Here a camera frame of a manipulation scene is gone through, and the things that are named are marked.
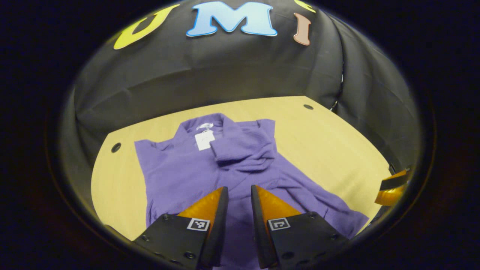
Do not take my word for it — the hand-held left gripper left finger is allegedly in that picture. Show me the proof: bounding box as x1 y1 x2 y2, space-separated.
131 186 229 270

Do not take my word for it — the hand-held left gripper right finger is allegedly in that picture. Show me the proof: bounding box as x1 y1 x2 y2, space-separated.
250 184 349 270

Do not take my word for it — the purple collared shirt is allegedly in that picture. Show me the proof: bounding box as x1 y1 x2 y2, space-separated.
134 113 370 270

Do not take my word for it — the black backdrop cloth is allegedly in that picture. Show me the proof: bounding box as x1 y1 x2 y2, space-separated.
60 0 420 225

